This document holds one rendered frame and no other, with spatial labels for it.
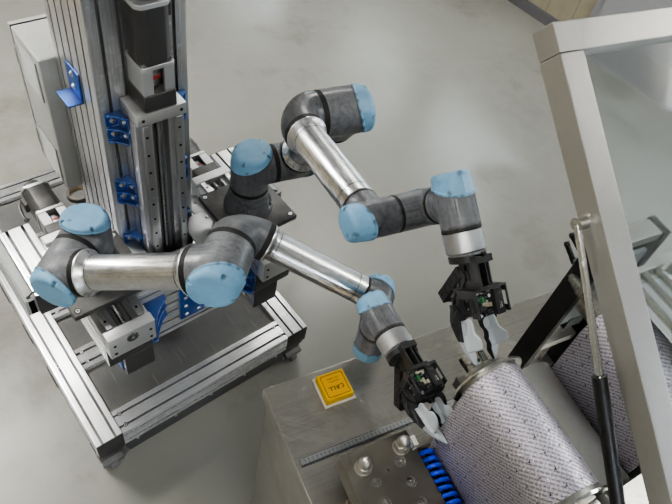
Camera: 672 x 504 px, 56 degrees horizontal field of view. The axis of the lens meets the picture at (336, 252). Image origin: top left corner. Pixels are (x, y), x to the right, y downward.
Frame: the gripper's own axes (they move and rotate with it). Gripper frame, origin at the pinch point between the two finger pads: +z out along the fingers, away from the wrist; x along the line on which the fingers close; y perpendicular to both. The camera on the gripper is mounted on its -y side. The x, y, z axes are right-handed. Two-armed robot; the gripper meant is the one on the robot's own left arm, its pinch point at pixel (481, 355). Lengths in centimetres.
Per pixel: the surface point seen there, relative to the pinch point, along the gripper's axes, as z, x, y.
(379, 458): 18.5, -18.9, -15.9
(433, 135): -59, 140, -215
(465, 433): 13.4, -6.8, -0.6
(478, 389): 3.9, -5.6, 5.2
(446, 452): 19.9, -6.8, -9.6
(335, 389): 8.7, -17.0, -38.0
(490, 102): -73, 195, -227
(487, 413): 7.8, -6.2, 7.3
